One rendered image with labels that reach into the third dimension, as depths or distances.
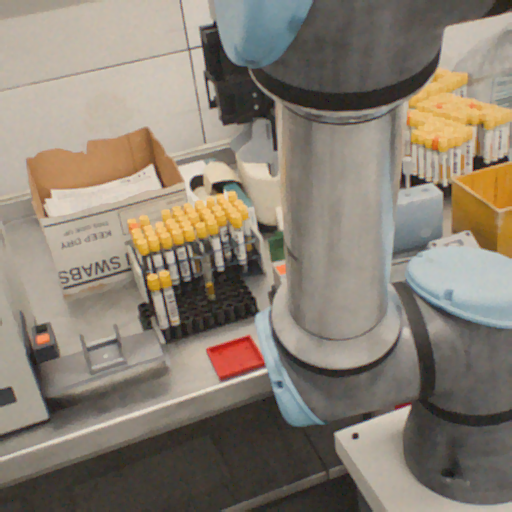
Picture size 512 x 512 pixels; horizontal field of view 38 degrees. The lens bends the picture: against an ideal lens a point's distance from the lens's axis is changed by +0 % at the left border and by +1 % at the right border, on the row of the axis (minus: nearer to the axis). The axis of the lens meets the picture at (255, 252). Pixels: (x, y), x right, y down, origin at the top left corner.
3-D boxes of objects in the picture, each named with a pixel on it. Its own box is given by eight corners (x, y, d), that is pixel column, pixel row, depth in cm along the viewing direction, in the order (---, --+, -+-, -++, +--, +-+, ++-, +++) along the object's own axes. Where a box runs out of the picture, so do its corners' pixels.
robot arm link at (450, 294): (560, 400, 71) (565, 277, 65) (424, 432, 70) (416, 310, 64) (501, 333, 82) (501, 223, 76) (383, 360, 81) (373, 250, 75)
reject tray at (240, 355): (220, 381, 101) (219, 376, 100) (206, 352, 106) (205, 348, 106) (266, 365, 102) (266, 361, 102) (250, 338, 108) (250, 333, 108)
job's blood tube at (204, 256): (211, 311, 114) (200, 257, 109) (208, 307, 115) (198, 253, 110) (219, 309, 114) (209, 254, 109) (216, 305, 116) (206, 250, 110)
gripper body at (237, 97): (209, 113, 97) (194, 20, 91) (271, 98, 99) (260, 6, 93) (224, 132, 91) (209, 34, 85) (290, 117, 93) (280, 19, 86)
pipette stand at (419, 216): (389, 265, 120) (387, 211, 114) (372, 245, 126) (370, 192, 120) (446, 251, 121) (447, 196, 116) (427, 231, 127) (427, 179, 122)
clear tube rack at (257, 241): (147, 310, 117) (137, 272, 114) (134, 279, 126) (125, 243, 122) (267, 274, 122) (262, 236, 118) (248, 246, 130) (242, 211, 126)
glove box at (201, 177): (203, 256, 129) (194, 208, 124) (170, 201, 149) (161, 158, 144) (269, 237, 132) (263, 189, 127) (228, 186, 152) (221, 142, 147)
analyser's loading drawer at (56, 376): (19, 413, 97) (7, 383, 95) (16, 383, 103) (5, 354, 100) (170, 364, 102) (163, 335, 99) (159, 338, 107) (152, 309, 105)
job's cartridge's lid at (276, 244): (267, 235, 108) (266, 234, 109) (272, 264, 110) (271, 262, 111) (292, 228, 109) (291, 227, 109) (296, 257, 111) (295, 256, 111)
